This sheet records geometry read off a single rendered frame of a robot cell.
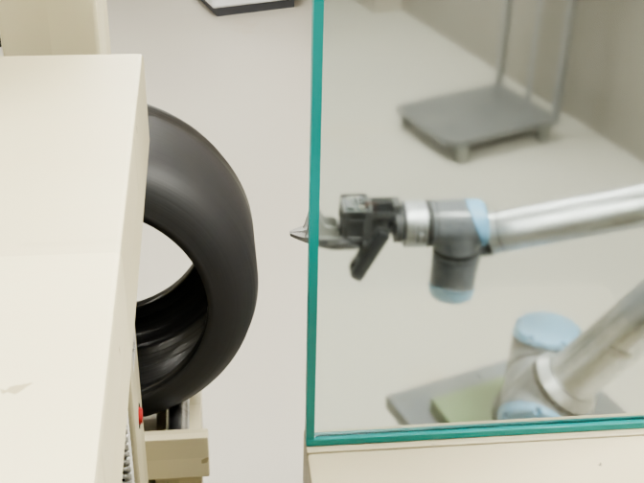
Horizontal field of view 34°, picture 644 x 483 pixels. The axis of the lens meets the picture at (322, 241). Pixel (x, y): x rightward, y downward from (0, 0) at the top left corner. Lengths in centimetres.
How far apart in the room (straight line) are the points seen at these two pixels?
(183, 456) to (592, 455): 81
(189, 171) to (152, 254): 249
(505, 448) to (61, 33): 82
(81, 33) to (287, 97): 425
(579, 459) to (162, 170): 81
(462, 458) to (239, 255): 60
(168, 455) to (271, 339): 183
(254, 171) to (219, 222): 308
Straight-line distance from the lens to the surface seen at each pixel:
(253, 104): 557
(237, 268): 186
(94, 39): 145
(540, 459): 150
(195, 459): 201
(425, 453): 148
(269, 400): 354
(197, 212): 180
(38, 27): 145
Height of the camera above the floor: 226
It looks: 31 degrees down
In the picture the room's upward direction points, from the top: 1 degrees clockwise
